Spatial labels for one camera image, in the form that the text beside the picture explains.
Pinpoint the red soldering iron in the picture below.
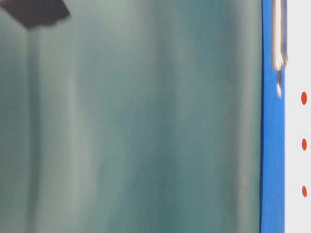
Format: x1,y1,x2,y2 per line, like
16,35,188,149
273,0,288,99

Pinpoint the green curtain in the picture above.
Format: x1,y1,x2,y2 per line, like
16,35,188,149
0,0,262,233

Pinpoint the blue table mat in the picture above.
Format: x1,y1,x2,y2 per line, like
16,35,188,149
260,0,285,233

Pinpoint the white board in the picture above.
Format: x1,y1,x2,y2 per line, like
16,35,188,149
285,0,311,233

